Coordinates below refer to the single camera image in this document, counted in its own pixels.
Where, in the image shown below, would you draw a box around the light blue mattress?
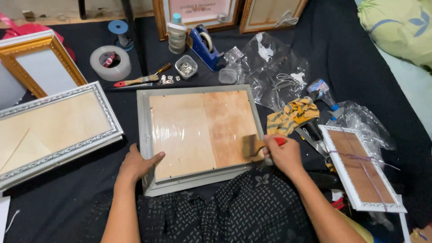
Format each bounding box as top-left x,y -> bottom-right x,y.
374,45 -> 432,139

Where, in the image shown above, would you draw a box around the crumpled clear plastic bags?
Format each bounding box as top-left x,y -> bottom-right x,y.
224,32 -> 310,113

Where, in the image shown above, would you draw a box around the gold ornate picture frame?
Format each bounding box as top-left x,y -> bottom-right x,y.
0,35 -> 88,99

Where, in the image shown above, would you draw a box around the wooden brush with red tip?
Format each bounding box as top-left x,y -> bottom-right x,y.
113,74 -> 160,88

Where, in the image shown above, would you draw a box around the person's right hand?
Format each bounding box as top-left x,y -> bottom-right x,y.
262,134 -> 306,180

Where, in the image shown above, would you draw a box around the white string bundle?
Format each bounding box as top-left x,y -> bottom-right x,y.
274,10 -> 300,28

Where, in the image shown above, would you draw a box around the blue spool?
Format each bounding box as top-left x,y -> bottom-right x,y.
108,20 -> 134,52

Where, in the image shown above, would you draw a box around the person's left hand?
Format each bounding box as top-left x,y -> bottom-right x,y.
116,143 -> 166,185

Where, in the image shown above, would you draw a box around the small clear plastic cup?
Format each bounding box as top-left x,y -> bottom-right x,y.
218,67 -> 238,85

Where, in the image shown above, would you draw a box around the clear tub of metal hangers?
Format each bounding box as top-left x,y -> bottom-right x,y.
174,54 -> 198,80

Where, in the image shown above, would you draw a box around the small red white object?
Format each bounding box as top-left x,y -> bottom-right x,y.
102,51 -> 118,68

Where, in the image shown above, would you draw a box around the stack of tape rolls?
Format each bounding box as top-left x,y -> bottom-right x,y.
167,22 -> 187,55

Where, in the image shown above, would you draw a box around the metal scissors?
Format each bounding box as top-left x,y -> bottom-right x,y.
295,128 -> 329,158

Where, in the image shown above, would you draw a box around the clear bottle with blue cap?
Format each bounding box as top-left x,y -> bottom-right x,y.
306,78 -> 340,113

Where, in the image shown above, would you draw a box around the yellow grey striped cloth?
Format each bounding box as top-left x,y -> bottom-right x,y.
266,97 -> 320,137

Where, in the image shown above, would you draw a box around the black patterned garment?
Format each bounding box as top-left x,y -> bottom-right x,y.
79,167 -> 320,243

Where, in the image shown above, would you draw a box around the wooden frame with beige back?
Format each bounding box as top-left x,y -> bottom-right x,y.
239,0 -> 308,34

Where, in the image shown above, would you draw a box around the black furniture leg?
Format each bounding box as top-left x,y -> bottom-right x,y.
121,0 -> 149,76

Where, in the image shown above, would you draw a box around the red-handled paint brush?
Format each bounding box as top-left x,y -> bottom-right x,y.
242,134 -> 287,159

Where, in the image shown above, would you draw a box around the black hand tool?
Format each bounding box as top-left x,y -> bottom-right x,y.
303,90 -> 325,142

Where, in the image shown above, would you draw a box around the grey frame with plywood back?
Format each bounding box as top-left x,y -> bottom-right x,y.
136,84 -> 273,197

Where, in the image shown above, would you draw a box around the wooden frame with pink sheet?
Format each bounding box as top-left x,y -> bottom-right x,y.
151,0 -> 242,42

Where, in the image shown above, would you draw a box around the white picture frame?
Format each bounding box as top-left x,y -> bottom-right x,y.
0,29 -> 55,48

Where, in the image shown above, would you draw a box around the red plastic bag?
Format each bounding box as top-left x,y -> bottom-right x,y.
0,12 -> 77,63

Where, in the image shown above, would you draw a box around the clear plastic wrap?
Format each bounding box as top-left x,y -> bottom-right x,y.
327,100 -> 398,153

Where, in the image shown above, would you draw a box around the amber-handled screwdriver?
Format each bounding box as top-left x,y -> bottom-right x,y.
154,63 -> 172,76

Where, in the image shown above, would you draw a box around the white ornate frame purple string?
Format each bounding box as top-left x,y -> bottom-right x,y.
318,124 -> 408,214

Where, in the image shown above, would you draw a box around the silver ornate picture frame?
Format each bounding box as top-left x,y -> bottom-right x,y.
0,81 -> 125,192

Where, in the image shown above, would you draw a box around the loose metal hanger clips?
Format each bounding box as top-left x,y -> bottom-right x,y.
157,74 -> 182,86

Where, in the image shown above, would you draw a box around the green patterned pillow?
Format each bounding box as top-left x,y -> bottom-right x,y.
357,0 -> 432,70

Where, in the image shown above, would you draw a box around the blue tape dispenser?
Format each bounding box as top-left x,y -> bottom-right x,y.
187,24 -> 225,73

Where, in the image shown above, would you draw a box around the large clear tape roll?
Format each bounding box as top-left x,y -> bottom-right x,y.
89,45 -> 132,82

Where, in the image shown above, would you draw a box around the black floor cloth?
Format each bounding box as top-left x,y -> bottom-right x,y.
0,0 -> 432,243

